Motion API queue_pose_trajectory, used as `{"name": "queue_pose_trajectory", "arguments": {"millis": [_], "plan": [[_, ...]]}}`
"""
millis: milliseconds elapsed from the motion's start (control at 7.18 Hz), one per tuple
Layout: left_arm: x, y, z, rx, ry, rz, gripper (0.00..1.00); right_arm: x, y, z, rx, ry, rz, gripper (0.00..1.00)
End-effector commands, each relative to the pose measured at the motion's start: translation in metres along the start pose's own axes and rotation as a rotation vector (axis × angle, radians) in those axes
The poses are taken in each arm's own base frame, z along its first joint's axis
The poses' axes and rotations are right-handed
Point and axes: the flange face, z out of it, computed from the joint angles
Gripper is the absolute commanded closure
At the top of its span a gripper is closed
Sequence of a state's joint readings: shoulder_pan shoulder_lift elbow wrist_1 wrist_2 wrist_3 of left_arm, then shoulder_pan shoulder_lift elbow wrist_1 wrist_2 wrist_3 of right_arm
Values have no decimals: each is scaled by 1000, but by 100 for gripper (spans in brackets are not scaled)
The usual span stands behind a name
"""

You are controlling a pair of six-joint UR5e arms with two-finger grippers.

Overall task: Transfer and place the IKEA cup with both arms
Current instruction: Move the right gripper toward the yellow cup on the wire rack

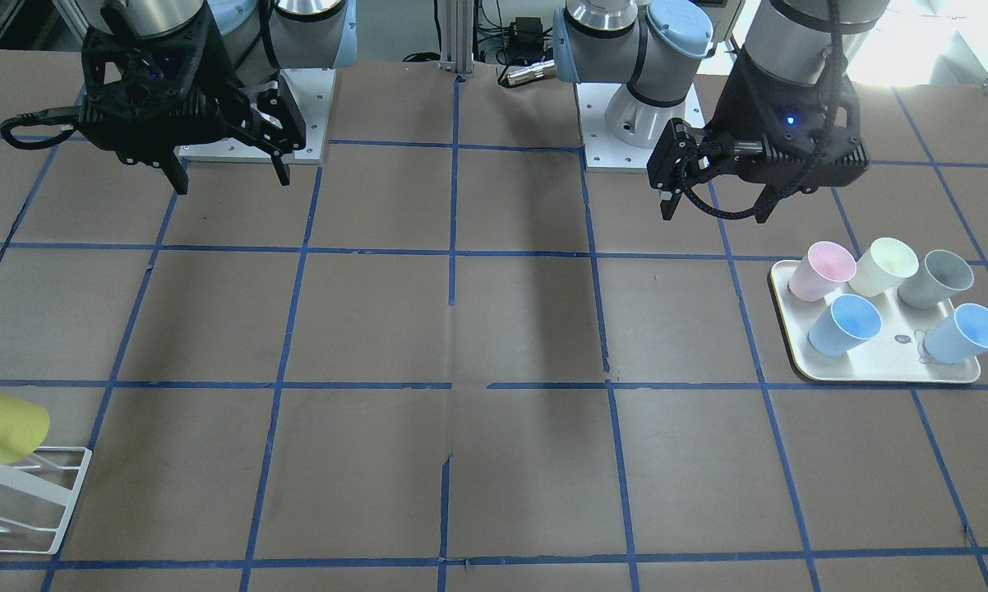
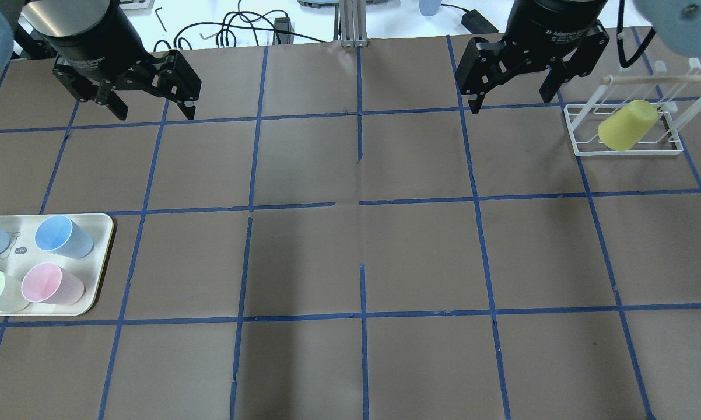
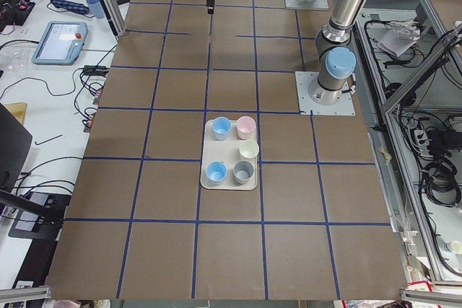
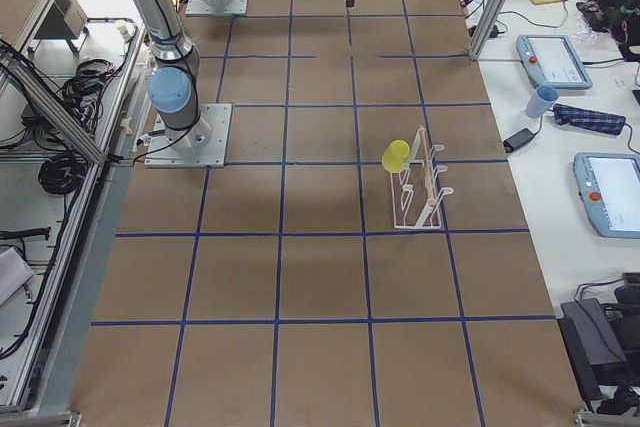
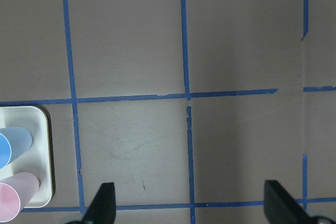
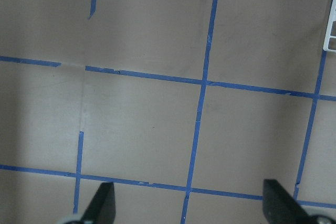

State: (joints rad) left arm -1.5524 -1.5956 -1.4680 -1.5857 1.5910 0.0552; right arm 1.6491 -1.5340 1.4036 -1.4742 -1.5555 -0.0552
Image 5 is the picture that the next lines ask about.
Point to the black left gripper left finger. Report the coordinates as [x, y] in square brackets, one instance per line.
[103, 207]

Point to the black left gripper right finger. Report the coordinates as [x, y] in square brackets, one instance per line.
[281, 208]

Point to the pink plastic cup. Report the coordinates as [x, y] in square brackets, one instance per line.
[16, 192]

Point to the blue plastic cup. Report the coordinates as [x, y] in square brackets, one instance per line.
[15, 141]

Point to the white plastic tray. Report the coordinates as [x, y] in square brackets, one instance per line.
[38, 160]

